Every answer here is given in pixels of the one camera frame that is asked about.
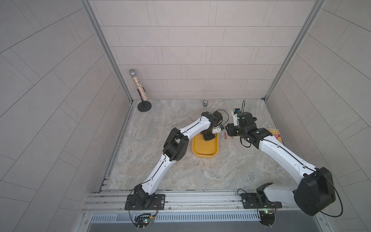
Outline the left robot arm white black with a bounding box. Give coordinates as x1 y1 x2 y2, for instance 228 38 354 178
133 111 223 208

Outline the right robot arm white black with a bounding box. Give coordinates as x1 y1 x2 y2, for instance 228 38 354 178
226 108 340 216

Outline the yellow plastic storage tray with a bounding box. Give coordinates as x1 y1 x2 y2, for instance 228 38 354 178
192 133 219 159

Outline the yellow red card pack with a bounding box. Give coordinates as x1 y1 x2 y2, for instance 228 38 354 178
268 129 283 144

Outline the microphone on black stand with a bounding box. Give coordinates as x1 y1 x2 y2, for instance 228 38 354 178
129 69 152 112

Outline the right circuit board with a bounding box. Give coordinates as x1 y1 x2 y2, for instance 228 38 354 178
258 210 276 227

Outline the circuit board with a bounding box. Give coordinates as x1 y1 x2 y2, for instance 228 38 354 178
134 213 154 230
258 210 276 227

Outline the left circuit board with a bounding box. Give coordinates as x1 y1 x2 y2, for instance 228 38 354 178
134 213 154 230

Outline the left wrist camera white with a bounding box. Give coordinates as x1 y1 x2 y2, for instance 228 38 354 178
212 124 224 134

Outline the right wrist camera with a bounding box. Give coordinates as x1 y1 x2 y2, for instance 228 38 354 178
232 108 241 124

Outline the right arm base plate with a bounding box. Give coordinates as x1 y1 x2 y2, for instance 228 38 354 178
238 192 283 210

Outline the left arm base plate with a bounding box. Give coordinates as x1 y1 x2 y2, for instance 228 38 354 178
125 194 166 211

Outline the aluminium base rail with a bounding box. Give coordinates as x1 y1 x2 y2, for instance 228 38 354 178
82 189 300 215

